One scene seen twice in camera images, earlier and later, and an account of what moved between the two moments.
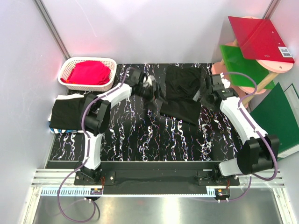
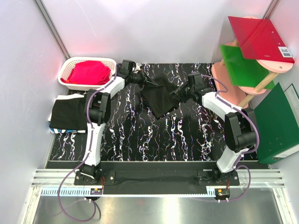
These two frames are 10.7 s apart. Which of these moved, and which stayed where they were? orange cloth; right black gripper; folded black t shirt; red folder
Moved: right black gripper
Stayed: folded black t shirt; orange cloth; red folder
